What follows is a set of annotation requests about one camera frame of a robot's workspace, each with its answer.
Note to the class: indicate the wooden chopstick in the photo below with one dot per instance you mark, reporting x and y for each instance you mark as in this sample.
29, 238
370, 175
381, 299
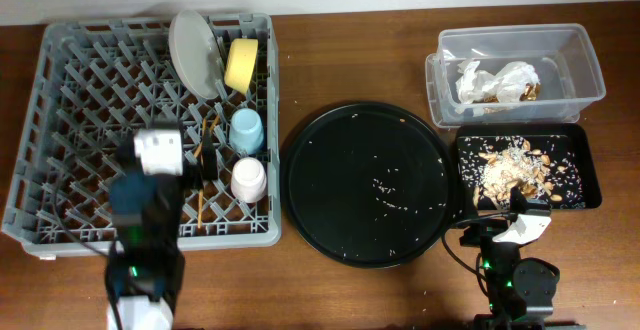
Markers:
201, 192
207, 134

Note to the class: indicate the gold foil wrapper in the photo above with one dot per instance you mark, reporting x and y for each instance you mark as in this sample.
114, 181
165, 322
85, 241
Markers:
514, 94

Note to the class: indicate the white paper napkin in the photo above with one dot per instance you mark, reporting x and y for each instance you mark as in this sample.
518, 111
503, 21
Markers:
473, 85

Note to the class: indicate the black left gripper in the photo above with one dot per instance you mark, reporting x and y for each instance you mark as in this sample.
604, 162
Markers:
196, 173

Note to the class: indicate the grey dishwasher rack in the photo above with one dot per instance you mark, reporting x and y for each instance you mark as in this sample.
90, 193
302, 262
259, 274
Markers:
99, 81

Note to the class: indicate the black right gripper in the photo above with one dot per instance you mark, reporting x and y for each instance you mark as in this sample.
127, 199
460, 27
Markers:
489, 228

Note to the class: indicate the grey round plate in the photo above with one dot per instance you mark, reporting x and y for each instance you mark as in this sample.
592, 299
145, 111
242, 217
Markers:
195, 55

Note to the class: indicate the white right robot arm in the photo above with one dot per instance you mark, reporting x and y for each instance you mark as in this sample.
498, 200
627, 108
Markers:
519, 290

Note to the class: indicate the blue plastic cup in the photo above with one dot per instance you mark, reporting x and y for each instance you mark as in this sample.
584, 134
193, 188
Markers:
246, 131

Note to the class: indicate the round black tray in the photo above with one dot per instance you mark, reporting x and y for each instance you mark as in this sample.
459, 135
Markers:
370, 185

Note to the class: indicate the black rectangular tray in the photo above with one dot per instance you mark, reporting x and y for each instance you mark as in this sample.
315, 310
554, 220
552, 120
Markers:
575, 134

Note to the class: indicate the food scraps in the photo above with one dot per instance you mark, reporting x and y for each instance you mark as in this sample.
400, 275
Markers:
542, 168

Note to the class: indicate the yellow bowl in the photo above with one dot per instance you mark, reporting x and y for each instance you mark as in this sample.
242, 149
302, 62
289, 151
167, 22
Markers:
241, 62

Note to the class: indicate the pink plastic cup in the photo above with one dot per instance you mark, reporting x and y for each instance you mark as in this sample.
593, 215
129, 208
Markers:
249, 180

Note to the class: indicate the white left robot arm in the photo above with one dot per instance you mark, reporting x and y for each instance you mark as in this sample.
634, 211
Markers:
145, 268

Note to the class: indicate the clear plastic bin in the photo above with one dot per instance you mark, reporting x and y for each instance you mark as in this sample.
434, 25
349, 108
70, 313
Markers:
562, 55

